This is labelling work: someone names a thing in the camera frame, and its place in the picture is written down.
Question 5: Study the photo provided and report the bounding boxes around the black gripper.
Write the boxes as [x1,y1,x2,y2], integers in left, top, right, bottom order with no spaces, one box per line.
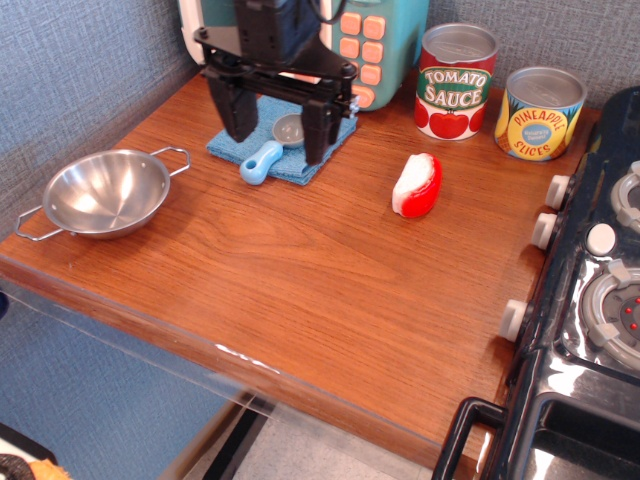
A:
[193,1,359,166]

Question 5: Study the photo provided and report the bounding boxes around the red white toy apple slice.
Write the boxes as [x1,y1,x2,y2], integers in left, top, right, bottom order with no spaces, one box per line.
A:
[392,153,443,218]

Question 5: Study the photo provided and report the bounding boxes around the blue folded cloth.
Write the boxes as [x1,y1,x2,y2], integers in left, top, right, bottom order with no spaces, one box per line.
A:
[206,96,357,186]

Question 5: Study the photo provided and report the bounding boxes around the blue grey toy scoop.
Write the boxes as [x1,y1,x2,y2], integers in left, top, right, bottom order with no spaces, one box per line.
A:
[240,113,304,186]

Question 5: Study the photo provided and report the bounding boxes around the teal toy microwave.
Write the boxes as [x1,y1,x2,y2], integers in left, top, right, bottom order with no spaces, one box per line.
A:
[177,0,429,111]

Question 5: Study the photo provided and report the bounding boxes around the tomato sauce can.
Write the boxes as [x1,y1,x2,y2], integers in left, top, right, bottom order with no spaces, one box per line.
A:
[414,23,499,141]

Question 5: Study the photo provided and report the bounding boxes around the pineapple slices can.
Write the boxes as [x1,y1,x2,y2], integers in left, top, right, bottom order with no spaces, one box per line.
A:
[494,66,587,162]

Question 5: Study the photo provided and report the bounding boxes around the white stove knob middle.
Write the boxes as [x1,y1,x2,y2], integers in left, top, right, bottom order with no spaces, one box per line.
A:
[531,213,557,250]

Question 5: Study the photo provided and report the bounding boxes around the white stove knob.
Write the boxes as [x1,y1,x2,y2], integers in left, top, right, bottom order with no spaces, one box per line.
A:
[499,299,528,342]
[531,213,557,250]
[545,175,571,210]

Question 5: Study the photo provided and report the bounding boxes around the white stove knob top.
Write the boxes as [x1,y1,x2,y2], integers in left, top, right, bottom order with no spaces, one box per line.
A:
[545,175,571,210]

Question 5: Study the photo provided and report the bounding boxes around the white stove knob bottom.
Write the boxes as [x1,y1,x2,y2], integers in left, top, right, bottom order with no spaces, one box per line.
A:
[499,299,528,342]

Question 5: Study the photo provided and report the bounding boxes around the white round stove button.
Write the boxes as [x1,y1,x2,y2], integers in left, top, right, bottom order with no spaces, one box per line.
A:
[586,223,616,256]

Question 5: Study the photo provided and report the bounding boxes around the grey stove burner rear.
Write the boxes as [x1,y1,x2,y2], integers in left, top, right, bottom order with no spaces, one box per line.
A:
[610,161,639,233]

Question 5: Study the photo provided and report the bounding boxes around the grey stove burner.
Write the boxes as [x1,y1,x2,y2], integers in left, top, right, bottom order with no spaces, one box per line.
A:
[580,259,639,371]
[610,161,639,233]

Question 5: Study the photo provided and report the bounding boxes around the grey stove burner front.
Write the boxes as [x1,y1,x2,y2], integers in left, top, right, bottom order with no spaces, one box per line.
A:
[580,259,639,371]

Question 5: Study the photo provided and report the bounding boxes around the black toy stove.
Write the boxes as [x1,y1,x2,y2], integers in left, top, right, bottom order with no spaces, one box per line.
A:
[432,85,640,480]

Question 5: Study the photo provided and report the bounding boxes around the steel bowl with handles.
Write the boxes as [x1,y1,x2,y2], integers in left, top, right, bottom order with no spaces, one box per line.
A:
[14,146,191,242]

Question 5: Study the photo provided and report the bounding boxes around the black oven door handle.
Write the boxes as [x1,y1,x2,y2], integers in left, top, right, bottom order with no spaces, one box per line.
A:
[432,397,508,479]

